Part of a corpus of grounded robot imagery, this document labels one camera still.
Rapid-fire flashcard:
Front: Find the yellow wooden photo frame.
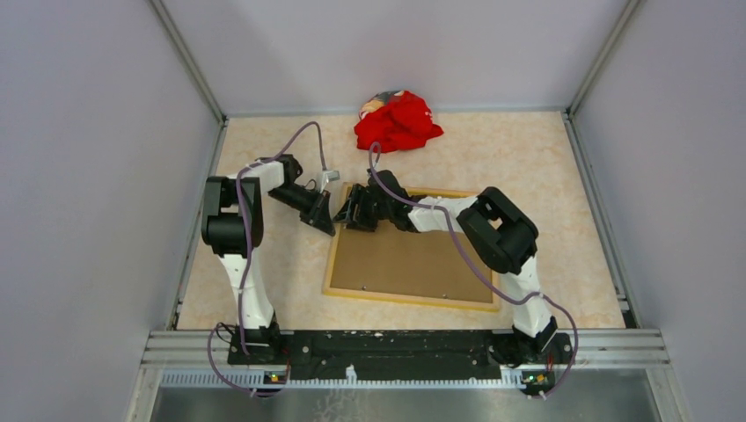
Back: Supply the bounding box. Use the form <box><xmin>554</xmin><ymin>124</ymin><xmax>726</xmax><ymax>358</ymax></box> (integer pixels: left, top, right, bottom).
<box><xmin>321</xmin><ymin>181</ymin><xmax>502</xmax><ymax>314</ymax></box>

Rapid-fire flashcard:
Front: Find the aluminium front rail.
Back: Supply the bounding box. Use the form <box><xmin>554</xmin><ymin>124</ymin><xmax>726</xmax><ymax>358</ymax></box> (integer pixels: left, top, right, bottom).
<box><xmin>127</xmin><ymin>329</ymin><xmax>691</xmax><ymax>421</ymax></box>

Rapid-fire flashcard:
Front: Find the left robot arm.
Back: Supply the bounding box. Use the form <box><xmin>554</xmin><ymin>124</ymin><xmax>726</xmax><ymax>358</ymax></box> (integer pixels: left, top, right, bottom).
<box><xmin>201</xmin><ymin>154</ymin><xmax>335</xmax><ymax>364</ymax></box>

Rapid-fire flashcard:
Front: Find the red crumpled cloth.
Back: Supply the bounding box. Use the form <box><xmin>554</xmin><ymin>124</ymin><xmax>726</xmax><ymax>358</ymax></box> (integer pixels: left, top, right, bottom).
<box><xmin>354</xmin><ymin>90</ymin><xmax>444</xmax><ymax>153</ymax></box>

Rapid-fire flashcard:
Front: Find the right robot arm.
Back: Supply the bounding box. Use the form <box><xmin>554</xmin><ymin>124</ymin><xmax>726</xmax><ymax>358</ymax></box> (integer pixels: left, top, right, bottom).
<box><xmin>333</xmin><ymin>171</ymin><xmax>557</xmax><ymax>362</ymax></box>

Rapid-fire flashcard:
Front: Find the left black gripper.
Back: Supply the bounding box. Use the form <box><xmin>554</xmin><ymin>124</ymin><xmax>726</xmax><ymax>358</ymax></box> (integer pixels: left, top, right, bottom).
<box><xmin>267</xmin><ymin>185</ymin><xmax>335</xmax><ymax>236</ymax></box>

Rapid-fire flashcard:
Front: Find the brown backing board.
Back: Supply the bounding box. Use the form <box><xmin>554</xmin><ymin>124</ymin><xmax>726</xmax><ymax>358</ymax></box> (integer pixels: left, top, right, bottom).
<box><xmin>329</xmin><ymin>187</ymin><xmax>495</xmax><ymax>305</ymax></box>

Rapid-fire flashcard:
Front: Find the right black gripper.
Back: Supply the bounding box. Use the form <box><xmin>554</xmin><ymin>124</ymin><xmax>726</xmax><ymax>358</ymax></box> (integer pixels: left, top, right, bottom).
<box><xmin>333</xmin><ymin>185</ymin><xmax>392</xmax><ymax>233</ymax></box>

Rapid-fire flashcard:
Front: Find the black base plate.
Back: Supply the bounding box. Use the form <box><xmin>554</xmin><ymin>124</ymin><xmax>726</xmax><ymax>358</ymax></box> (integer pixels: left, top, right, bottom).
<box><xmin>227</xmin><ymin>330</ymin><xmax>572</xmax><ymax>382</ymax></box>

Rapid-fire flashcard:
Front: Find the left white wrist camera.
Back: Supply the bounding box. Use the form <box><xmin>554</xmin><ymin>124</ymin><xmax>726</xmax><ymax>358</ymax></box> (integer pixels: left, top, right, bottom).
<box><xmin>315</xmin><ymin>170</ymin><xmax>340</xmax><ymax>193</ymax></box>

